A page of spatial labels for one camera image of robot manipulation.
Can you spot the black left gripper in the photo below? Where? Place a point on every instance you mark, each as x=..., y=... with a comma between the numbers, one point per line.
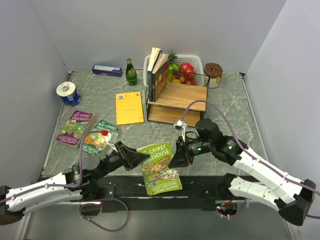
x=130, y=157

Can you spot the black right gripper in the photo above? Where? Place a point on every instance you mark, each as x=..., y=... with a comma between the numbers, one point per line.
x=182, y=157

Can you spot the green 65-storey treehouse book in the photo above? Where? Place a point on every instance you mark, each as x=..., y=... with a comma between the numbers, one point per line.
x=158, y=177

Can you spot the green 104-storey treehouse book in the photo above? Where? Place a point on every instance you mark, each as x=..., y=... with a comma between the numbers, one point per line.
x=92, y=144

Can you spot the purple 117-storey treehouse book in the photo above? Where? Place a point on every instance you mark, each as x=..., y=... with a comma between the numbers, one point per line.
x=75, y=128

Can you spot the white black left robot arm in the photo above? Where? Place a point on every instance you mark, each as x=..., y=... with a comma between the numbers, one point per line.
x=78, y=183

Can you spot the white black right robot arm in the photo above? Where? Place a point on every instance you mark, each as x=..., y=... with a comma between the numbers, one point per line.
x=289, y=196

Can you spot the yellow book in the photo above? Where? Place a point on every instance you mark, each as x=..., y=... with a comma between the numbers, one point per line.
x=129, y=108

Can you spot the wooden two-tier shelf rack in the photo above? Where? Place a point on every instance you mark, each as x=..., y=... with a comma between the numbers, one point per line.
x=180, y=100

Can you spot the blue tin can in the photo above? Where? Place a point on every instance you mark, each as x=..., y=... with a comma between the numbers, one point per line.
x=71, y=100

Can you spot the green glass bottle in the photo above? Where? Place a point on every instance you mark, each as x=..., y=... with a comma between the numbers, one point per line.
x=130, y=73

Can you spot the purple rectangular box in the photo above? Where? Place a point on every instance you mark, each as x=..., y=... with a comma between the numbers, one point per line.
x=107, y=70

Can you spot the toy dragon fruit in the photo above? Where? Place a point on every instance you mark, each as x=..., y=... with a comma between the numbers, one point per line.
x=187, y=70

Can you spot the toy green apple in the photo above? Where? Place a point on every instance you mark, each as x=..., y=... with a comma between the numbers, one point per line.
x=173, y=68

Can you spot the jar with brown lid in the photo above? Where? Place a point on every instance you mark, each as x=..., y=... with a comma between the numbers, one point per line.
x=214, y=73

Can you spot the white plastic fruit basket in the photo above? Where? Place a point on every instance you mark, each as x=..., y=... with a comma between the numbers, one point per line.
x=194, y=60

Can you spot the toy pineapple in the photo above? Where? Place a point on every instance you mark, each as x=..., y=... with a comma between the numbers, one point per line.
x=171, y=58

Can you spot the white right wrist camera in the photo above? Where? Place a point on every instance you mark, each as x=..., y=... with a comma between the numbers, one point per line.
x=180, y=125

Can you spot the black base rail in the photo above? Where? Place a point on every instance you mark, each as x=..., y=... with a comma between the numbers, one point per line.
x=203, y=193

